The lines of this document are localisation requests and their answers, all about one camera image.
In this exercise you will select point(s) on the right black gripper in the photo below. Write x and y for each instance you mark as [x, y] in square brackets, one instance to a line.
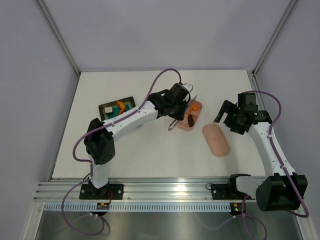
[226, 107]

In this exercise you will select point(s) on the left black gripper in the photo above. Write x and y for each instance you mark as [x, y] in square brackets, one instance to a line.
[180, 116]

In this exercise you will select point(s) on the pink lunch box base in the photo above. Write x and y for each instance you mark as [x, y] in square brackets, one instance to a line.
[183, 124]

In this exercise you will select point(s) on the orange chicken drumstick toy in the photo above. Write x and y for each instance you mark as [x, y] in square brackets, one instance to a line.
[193, 108]

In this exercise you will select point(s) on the metal tongs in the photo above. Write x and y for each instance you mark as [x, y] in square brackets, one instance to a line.
[174, 123]

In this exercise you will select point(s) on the brown sea cucumber toy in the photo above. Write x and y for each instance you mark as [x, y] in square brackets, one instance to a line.
[191, 119]

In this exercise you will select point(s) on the pink lunch box lid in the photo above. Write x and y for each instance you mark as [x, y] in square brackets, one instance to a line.
[216, 140]

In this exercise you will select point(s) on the white rice ball toy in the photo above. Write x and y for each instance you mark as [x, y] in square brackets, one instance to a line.
[108, 110]

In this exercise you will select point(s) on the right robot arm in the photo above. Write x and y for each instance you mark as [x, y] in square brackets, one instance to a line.
[283, 189]

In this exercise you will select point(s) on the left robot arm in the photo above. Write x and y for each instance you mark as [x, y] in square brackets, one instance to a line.
[102, 135]

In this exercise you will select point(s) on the black teal food tray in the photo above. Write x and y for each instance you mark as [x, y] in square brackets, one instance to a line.
[115, 108]

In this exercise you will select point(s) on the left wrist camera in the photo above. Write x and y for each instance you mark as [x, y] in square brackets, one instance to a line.
[188, 86]

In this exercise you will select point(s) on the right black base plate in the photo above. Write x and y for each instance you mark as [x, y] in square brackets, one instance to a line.
[221, 191]

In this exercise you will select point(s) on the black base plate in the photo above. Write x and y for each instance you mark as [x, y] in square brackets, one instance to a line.
[107, 192]
[221, 191]

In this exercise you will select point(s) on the right frame post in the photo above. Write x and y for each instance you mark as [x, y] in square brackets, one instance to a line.
[275, 35]

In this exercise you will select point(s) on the frame post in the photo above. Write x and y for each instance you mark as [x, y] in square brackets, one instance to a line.
[44, 9]
[275, 35]

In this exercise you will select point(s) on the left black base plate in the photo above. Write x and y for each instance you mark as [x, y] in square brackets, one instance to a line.
[107, 192]

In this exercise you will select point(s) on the left frame post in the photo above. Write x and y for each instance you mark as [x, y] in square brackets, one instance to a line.
[44, 9]

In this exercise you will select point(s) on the aluminium mounting rail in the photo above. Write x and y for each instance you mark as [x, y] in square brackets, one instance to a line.
[147, 189]

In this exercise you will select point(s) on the white slotted cable duct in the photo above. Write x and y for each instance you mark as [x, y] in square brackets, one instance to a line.
[162, 207]

